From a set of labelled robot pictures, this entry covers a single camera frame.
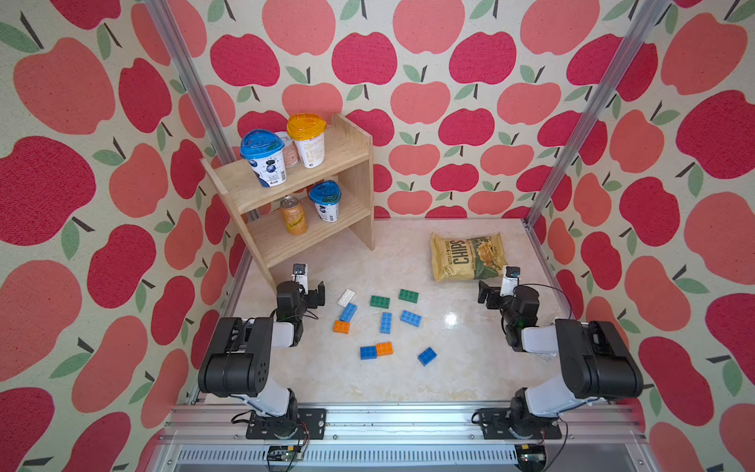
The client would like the right aluminium corner post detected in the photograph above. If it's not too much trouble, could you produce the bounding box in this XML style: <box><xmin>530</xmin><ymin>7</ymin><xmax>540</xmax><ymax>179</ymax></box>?
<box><xmin>523</xmin><ymin>0</ymin><xmax>672</xmax><ymax>233</ymax></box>

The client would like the pink yogurt cup behind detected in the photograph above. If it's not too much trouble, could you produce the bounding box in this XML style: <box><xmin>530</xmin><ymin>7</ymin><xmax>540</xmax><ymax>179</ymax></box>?
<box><xmin>276</xmin><ymin>132</ymin><xmax>300</xmax><ymax>168</ymax></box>

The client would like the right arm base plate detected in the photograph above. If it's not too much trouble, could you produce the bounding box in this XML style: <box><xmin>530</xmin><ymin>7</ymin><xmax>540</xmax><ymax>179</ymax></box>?
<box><xmin>471</xmin><ymin>408</ymin><xmax>562</xmax><ymax>442</ymax></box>

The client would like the orange soda can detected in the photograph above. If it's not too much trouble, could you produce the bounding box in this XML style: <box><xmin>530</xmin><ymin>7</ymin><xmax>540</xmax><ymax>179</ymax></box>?
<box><xmin>280</xmin><ymin>196</ymin><xmax>308</xmax><ymax>236</ymax></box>

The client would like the aluminium front rail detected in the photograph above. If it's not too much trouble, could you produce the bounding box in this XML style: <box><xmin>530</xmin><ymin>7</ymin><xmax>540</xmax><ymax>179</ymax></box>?
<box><xmin>145</xmin><ymin>401</ymin><xmax>661</xmax><ymax>471</ymax></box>

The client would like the dark blue square lego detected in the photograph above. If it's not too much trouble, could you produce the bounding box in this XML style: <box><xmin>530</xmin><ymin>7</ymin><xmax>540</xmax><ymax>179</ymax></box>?
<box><xmin>360</xmin><ymin>345</ymin><xmax>378</xmax><ymax>360</ymax></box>
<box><xmin>418</xmin><ymin>347</ymin><xmax>438</xmax><ymax>366</ymax></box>

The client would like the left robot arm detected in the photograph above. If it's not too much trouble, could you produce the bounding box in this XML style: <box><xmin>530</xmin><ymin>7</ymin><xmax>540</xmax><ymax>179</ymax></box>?
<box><xmin>198</xmin><ymin>281</ymin><xmax>326</xmax><ymax>421</ymax></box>

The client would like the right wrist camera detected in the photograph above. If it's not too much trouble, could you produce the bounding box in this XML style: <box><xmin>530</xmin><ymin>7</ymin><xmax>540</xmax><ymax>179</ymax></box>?
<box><xmin>499</xmin><ymin>265</ymin><xmax>521</xmax><ymax>297</ymax></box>

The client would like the blue lid yogurt cup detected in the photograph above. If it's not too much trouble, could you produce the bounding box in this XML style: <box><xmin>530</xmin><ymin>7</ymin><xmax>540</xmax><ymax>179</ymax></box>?
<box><xmin>240</xmin><ymin>129</ymin><xmax>287</xmax><ymax>188</ymax></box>
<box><xmin>309</xmin><ymin>180</ymin><xmax>342</xmax><ymax>223</ymax></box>

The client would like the orange lid yogurt cup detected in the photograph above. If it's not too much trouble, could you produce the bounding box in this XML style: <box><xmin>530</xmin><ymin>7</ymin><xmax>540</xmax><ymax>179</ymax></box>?
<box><xmin>287</xmin><ymin>113</ymin><xmax>326</xmax><ymax>168</ymax></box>

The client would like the light blue lego brick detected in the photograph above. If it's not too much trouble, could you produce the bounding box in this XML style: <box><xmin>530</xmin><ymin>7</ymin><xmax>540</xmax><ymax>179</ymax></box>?
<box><xmin>379</xmin><ymin>312</ymin><xmax>392</xmax><ymax>334</ymax></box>
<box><xmin>339</xmin><ymin>303</ymin><xmax>357</xmax><ymax>323</ymax></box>
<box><xmin>400</xmin><ymin>311</ymin><xmax>422</xmax><ymax>328</ymax></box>

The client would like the orange lego brick left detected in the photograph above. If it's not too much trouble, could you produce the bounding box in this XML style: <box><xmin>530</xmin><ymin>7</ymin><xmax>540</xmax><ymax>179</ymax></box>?
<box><xmin>333</xmin><ymin>321</ymin><xmax>350</xmax><ymax>334</ymax></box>

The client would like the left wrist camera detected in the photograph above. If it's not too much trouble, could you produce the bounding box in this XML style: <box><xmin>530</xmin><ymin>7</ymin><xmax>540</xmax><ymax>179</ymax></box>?
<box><xmin>292</xmin><ymin>264</ymin><xmax>309</xmax><ymax>294</ymax></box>

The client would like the aluminium corner post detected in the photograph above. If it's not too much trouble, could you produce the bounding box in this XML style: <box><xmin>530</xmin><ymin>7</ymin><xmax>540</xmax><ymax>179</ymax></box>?
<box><xmin>523</xmin><ymin>0</ymin><xmax>672</xmax><ymax>233</ymax></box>
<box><xmin>144</xmin><ymin>0</ymin><xmax>261</xmax><ymax>223</ymax></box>

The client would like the green lego brick right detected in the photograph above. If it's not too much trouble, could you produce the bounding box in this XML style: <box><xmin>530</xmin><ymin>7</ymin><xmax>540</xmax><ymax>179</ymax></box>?
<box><xmin>398</xmin><ymin>289</ymin><xmax>419</xmax><ymax>304</ymax></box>

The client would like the green lego brick left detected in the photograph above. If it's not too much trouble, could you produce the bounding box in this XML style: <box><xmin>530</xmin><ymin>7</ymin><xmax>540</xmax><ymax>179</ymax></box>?
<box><xmin>370</xmin><ymin>295</ymin><xmax>390</xmax><ymax>310</ymax></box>

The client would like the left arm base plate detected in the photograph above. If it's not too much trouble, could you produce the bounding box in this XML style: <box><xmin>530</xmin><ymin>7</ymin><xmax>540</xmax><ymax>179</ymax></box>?
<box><xmin>246</xmin><ymin>408</ymin><xmax>328</xmax><ymax>441</ymax></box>

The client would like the blue lid yogurt cup lower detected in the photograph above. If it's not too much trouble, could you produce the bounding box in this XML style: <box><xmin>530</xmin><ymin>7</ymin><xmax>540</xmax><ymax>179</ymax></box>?
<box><xmin>309</xmin><ymin>180</ymin><xmax>342</xmax><ymax>223</ymax></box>

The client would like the orange square lego brick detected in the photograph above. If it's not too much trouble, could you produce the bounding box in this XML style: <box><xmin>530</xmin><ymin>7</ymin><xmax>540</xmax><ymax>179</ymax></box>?
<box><xmin>376</xmin><ymin>342</ymin><xmax>393</xmax><ymax>357</ymax></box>

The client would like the yellow chips bag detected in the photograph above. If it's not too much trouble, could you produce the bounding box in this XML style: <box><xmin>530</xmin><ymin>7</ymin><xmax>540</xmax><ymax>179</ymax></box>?
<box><xmin>431</xmin><ymin>233</ymin><xmax>507</xmax><ymax>282</ymax></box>

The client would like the left aluminium corner post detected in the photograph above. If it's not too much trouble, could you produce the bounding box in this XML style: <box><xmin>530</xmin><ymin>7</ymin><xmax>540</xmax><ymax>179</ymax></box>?
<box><xmin>144</xmin><ymin>0</ymin><xmax>261</xmax><ymax>223</ymax></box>

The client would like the wooden two-tier shelf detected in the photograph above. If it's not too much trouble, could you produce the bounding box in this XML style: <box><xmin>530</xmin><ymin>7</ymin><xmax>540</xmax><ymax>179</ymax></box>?
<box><xmin>201</xmin><ymin>114</ymin><xmax>375</xmax><ymax>289</ymax></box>

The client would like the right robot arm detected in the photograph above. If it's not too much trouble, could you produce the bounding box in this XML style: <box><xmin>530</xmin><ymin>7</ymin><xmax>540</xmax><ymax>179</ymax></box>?
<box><xmin>478</xmin><ymin>277</ymin><xmax>643</xmax><ymax>434</ymax></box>

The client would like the blue lid yogurt cup upper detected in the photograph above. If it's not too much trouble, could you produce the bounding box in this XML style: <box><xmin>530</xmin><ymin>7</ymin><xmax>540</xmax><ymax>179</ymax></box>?
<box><xmin>240</xmin><ymin>129</ymin><xmax>287</xmax><ymax>188</ymax></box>

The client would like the green lego brick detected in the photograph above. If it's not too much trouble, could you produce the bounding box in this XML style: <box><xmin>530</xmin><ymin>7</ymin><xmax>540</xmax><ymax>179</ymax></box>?
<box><xmin>370</xmin><ymin>295</ymin><xmax>390</xmax><ymax>310</ymax></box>
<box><xmin>398</xmin><ymin>289</ymin><xmax>419</xmax><ymax>304</ymax></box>

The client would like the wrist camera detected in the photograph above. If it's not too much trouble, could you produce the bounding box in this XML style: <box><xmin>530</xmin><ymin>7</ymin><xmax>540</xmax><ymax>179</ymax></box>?
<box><xmin>292</xmin><ymin>264</ymin><xmax>309</xmax><ymax>294</ymax></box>
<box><xmin>499</xmin><ymin>265</ymin><xmax>521</xmax><ymax>297</ymax></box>

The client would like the white lego brick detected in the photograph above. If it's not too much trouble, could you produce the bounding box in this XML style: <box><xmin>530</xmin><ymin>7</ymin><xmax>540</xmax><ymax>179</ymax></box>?
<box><xmin>337</xmin><ymin>289</ymin><xmax>356</xmax><ymax>308</ymax></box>

